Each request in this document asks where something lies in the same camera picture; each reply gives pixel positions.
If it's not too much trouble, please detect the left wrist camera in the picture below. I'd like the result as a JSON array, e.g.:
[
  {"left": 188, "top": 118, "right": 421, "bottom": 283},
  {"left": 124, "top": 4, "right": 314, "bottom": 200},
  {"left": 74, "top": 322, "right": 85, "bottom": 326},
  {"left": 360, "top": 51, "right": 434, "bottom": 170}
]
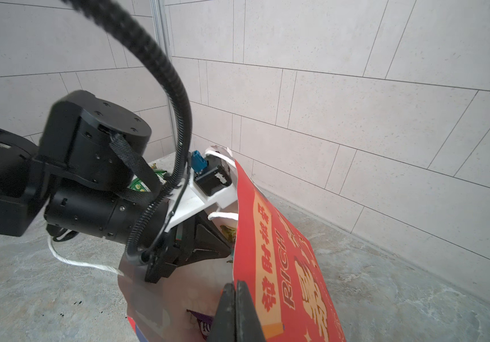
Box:
[{"left": 165, "top": 149, "right": 239, "bottom": 234}]

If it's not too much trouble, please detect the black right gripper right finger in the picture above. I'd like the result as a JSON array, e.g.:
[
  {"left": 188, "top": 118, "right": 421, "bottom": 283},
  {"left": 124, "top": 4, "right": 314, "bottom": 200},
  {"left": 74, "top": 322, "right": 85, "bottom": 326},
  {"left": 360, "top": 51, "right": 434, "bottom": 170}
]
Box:
[{"left": 235, "top": 281, "right": 266, "bottom": 342}]

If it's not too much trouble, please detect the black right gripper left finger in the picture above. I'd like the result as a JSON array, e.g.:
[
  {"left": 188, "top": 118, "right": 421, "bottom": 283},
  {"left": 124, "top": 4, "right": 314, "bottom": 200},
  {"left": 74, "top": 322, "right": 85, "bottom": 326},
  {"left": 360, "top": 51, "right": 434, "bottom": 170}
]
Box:
[{"left": 207, "top": 283, "right": 236, "bottom": 342}]

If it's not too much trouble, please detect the red paper gift bag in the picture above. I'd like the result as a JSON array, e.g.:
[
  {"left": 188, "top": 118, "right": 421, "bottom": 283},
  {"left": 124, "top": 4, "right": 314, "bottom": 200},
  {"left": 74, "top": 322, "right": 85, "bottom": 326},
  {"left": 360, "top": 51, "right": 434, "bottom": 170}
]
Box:
[{"left": 118, "top": 155, "right": 345, "bottom": 341}]

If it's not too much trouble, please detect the purple snack packet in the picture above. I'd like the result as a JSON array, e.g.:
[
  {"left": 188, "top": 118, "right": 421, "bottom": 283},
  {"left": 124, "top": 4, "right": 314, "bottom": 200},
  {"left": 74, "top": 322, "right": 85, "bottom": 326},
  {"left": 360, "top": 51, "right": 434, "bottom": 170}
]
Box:
[{"left": 187, "top": 309, "right": 214, "bottom": 341}]

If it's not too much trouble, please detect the green snack packet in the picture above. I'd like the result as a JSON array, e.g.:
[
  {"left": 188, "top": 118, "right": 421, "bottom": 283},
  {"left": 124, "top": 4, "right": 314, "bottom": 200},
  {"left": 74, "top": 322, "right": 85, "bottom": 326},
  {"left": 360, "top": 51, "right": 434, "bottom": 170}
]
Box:
[{"left": 129, "top": 168, "right": 167, "bottom": 192}]

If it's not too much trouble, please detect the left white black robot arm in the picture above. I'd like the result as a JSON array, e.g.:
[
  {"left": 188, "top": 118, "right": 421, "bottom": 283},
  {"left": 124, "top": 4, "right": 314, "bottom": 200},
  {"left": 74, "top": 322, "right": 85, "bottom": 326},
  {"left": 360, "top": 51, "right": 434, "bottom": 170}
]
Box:
[{"left": 0, "top": 91, "right": 232, "bottom": 283}]

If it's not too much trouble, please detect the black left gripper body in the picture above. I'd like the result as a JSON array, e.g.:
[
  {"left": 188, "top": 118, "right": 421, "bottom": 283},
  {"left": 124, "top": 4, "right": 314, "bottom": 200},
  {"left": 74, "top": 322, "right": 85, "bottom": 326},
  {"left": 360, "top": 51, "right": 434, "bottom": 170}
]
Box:
[{"left": 145, "top": 212, "right": 232, "bottom": 284}]

